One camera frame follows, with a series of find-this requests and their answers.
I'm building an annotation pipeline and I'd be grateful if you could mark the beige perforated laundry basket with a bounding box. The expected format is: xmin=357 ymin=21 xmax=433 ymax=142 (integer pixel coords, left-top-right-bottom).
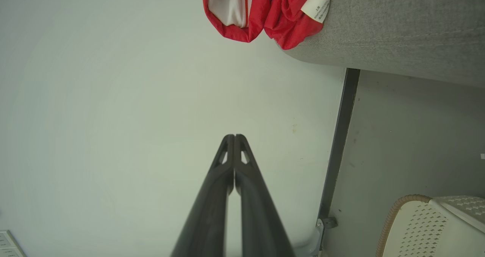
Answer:
xmin=374 ymin=194 xmax=485 ymax=257

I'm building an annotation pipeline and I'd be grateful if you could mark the grey fabric sofa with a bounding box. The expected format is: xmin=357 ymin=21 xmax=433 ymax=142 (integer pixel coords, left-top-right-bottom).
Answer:
xmin=281 ymin=0 xmax=485 ymax=89

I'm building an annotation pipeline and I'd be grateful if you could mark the red white sports jersey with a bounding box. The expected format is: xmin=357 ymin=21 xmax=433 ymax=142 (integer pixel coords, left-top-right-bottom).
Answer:
xmin=202 ymin=0 xmax=331 ymax=51

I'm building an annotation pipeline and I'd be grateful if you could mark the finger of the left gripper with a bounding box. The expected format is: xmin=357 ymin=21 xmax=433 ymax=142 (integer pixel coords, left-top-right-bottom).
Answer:
xmin=170 ymin=134 xmax=236 ymax=257
xmin=234 ymin=134 xmax=296 ymax=257

